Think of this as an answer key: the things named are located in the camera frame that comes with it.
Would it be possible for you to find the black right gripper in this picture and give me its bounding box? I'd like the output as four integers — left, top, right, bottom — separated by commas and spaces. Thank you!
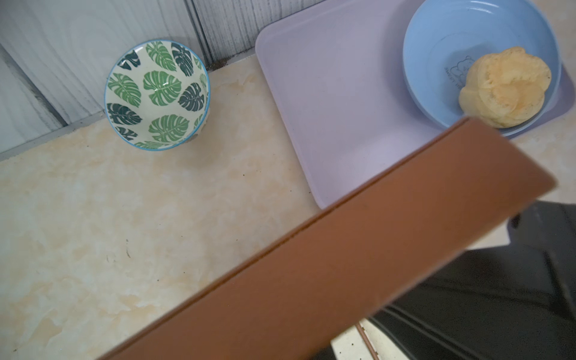
310, 199, 576, 360

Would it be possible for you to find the blue plate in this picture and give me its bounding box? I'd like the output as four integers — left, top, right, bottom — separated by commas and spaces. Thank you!
402, 1, 562, 137

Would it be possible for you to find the brown leather jewelry box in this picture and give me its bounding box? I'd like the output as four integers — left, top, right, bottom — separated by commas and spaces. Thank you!
106, 118, 557, 359

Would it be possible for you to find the green leaf pattern bowl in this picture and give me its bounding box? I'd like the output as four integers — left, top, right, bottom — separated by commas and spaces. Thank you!
104, 40, 212, 152

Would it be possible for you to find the yellow cream puff pastry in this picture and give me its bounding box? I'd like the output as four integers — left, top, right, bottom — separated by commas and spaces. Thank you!
458, 46, 552, 129

